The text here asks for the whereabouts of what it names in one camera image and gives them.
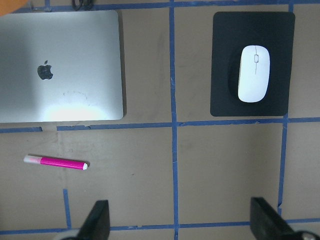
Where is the silver laptop notebook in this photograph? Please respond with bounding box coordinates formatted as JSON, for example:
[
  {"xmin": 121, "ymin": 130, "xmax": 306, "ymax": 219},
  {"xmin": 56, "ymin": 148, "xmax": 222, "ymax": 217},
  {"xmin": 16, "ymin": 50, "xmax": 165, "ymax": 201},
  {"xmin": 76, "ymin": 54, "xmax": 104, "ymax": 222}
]
[{"xmin": 0, "ymin": 10, "xmax": 124, "ymax": 123}]

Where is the white computer mouse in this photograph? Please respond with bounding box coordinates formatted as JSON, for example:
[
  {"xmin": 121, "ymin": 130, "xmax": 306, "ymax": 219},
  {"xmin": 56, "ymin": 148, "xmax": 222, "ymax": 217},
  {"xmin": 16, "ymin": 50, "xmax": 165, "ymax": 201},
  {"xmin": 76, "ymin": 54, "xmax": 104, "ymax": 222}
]
[{"xmin": 237, "ymin": 45, "xmax": 270, "ymax": 103}]

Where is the orange desk lamp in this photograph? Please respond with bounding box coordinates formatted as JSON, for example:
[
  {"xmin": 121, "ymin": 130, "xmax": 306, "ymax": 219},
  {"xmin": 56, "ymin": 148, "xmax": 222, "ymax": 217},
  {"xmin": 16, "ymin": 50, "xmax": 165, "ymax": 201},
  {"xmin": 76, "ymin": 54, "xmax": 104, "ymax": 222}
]
[{"xmin": 0, "ymin": 0, "xmax": 96, "ymax": 17}]

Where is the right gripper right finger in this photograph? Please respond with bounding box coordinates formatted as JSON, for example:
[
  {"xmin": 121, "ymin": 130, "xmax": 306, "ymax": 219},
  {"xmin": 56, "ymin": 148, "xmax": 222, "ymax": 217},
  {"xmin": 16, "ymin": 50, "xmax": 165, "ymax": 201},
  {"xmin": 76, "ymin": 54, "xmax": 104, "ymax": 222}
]
[{"xmin": 250, "ymin": 197, "xmax": 295, "ymax": 240}]

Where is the pink marker pen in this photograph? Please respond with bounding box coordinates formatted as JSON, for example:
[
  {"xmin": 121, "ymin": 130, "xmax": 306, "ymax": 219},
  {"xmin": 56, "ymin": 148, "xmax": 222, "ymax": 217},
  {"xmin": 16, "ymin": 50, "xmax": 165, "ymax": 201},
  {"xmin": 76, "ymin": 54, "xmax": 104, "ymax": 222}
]
[{"xmin": 23, "ymin": 155, "xmax": 88, "ymax": 171}]

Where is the black mousepad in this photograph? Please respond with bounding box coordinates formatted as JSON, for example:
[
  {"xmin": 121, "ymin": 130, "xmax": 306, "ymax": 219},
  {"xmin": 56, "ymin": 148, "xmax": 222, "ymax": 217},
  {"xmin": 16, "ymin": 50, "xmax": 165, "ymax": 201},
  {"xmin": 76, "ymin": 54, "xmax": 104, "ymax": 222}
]
[{"xmin": 210, "ymin": 11, "xmax": 296, "ymax": 117}]

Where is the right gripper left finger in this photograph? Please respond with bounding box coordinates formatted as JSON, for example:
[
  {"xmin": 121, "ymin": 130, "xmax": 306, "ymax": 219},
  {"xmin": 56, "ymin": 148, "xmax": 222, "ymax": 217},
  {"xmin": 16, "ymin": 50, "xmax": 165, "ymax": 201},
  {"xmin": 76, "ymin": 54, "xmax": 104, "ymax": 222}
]
[{"xmin": 77, "ymin": 200, "xmax": 110, "ymax": 240}]

